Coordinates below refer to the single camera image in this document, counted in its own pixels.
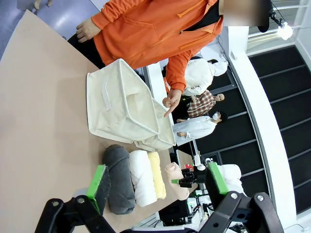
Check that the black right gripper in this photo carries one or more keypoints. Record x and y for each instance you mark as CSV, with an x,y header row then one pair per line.
x,y
200,177

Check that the left gripper black finger with green pad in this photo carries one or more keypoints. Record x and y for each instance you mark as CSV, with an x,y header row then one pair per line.
x,y
97,184

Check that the white towel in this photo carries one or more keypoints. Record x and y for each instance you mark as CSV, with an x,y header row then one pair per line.
x,y
143,177

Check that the person's left forearm orange sleeve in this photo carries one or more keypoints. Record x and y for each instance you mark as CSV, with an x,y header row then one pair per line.
x,y
178,72

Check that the person's right forearm orange sleeve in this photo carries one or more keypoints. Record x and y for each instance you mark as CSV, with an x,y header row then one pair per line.
x,y
109,14

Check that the person's left hand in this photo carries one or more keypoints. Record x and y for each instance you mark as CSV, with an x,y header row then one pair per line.
x,y
173,99

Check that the person's right hand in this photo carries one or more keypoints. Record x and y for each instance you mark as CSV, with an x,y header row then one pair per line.
x,y
87,30

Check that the pink rolled towel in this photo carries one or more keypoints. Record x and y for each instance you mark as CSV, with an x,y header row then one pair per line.
x,y
176,174

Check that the grey rolled towel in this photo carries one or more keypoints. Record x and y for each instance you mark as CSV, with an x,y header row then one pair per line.
x,y
120,179

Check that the wooden background table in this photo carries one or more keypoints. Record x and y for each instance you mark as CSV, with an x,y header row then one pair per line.
x,y
184,157

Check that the yellow rolled towel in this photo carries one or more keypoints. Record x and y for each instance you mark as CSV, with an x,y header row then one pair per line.
x,y
156,174

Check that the bystander in white lab coat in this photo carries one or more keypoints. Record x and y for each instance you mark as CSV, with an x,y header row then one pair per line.
x,y
196,127

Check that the small cream fabric basket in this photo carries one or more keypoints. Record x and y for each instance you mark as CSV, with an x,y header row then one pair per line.
x,y
155,144

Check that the mannequin in plaid shirt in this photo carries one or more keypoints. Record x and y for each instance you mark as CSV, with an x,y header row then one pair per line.
x,y
201,104

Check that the large cream fabric basket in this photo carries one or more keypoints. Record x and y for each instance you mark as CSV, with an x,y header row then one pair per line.
x,y
121,106

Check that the bystander in cream hoodie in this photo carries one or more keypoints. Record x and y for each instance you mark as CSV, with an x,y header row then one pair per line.
x,y
201,75

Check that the person in orange hoodie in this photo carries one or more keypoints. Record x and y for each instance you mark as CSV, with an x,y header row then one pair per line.
x,y
150,26

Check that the white lamp on black stand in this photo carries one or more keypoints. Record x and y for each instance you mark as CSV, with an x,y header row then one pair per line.
x,y
284,30

